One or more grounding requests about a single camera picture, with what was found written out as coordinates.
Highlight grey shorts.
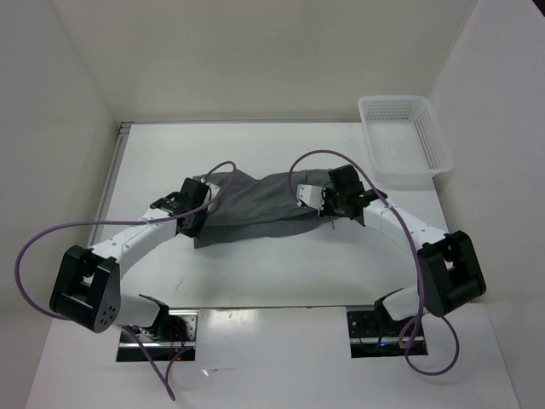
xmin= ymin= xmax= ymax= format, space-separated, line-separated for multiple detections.
xmin=193 ymin=170 xmax=333 ymax=249

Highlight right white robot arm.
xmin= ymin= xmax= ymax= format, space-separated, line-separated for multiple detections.
xmin=297 ymin=165 xmax=486 ymax=335

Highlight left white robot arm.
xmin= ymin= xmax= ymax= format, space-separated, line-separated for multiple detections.
xmin=49 ymin=178 xmax=220 ymax=341

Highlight white perforated plastic basket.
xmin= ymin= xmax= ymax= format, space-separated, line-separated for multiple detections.
xmin=358 ymin=95 xmax=454 ymax=178

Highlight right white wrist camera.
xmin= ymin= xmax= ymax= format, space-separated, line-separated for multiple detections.
xmin=296 ymin=184 xmax=324 ymax=212

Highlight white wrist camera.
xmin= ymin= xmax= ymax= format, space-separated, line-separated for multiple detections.
xmin=205 ymin=182 xmax=221 ymax=202
xmin=296 ymin=184 xmax=324 ymax=212

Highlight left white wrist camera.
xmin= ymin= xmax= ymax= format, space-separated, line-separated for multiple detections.
xmin=205 ymin=182 xmax=221 ymax=202

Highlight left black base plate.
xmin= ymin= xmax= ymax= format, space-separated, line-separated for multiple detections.
xmin=116 ymin=312 xmax=198 ymax=363

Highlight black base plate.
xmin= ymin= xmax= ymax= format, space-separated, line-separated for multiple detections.
xmin=116 ymin=312 xmax=198 ymax=363
xmin=346 ymin=306 xmax=409 ymax=359

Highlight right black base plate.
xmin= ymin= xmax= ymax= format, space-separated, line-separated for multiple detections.
xmin=346 ymin=306 xmax=409 ymax=359

